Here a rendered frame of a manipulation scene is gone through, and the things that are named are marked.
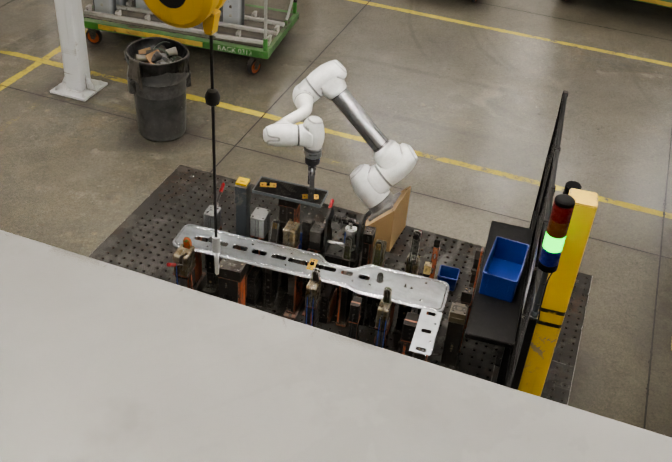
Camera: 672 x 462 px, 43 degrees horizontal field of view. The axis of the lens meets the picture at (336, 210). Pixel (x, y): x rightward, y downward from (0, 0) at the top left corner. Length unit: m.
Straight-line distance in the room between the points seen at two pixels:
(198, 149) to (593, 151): 3.28
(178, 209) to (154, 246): 0.36
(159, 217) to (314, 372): 4.77
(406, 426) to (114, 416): 0.06
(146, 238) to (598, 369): 2.76
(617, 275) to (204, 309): 5.95
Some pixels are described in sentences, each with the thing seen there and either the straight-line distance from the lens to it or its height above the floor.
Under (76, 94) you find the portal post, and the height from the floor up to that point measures 0.02.
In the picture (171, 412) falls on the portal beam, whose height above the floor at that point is 3.50.
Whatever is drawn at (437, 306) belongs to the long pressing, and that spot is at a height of 1.00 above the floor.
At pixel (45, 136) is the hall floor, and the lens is 7.18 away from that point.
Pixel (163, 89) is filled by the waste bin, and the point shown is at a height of 0.49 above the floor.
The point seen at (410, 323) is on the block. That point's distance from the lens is 3.91.
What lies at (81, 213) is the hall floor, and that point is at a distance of 6.25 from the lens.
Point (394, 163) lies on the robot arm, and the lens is 4.62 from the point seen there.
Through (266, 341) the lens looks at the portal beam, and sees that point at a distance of 0.20.
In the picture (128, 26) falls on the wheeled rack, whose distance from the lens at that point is 8.30.
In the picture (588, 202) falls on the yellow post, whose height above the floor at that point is 2.00.
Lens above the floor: 3.64
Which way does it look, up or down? 36 degrees down
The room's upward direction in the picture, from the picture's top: 4 degrees clockwise
